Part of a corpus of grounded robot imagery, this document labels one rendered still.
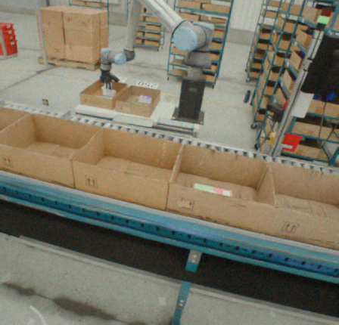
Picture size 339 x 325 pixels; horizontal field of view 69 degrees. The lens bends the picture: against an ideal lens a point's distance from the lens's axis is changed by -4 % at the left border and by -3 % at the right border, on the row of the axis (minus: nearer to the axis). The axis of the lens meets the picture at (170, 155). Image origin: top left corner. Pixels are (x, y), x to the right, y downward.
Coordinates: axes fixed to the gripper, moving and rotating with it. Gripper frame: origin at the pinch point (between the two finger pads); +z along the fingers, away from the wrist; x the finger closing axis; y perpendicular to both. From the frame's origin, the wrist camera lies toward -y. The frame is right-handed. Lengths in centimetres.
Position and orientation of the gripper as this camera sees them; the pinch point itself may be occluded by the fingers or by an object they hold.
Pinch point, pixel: (109, 91)
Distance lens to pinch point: 238.1
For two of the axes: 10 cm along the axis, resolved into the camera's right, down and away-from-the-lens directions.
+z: -1.1, 8.1, 5.7
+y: -9.7, -2.2, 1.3
